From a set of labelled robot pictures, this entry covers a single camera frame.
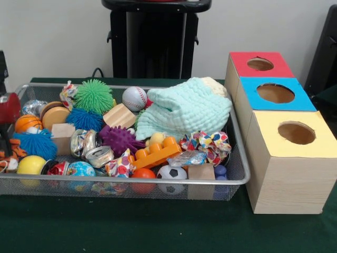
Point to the dark green table cloth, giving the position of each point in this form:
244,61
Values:
158,226

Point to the orange striped tiger plush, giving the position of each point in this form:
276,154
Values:
17,151

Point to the black upright panel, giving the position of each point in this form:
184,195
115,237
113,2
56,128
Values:
325,52

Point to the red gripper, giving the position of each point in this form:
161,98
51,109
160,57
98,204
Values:
10,108

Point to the green spiky rubber ball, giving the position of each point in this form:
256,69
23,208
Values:
93,96

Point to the mint green muslin cloth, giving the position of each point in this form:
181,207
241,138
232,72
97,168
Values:
184,110

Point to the purple spiky ball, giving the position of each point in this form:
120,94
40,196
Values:
118,138

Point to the blue spiky rubber ball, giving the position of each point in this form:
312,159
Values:
39,146
84,120

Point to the wooden box with three holes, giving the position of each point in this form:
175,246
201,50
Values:
289,184

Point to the orange plastic building block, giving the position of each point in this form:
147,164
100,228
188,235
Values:
158,153

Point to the white baseball with red stitching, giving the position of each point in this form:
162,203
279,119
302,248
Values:
134,98

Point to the wooden burger toy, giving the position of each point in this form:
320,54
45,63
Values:
55,114

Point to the small orange basketball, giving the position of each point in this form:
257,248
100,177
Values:
27,123

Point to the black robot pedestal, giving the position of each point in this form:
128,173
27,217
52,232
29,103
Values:
158,39

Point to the cream muslin cloth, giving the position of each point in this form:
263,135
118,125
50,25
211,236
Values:
217,85

